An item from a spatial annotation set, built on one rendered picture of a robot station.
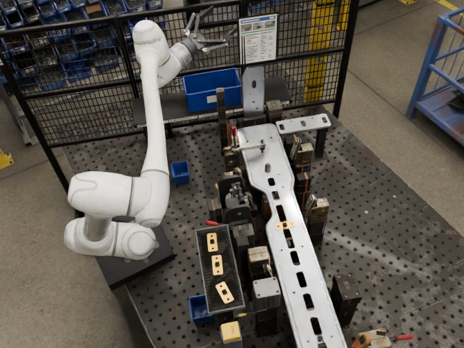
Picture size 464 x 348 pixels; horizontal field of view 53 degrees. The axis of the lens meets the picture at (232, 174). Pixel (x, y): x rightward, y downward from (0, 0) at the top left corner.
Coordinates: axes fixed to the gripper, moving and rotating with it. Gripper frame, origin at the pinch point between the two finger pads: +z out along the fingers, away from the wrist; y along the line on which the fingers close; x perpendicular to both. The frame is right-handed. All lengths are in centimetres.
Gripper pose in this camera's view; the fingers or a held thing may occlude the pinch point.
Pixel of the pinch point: (221, 20)
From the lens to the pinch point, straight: 198.7
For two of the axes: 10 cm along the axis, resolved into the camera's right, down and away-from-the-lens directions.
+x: 0.3, -2.6, -9.6
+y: 7.0, 7.0, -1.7
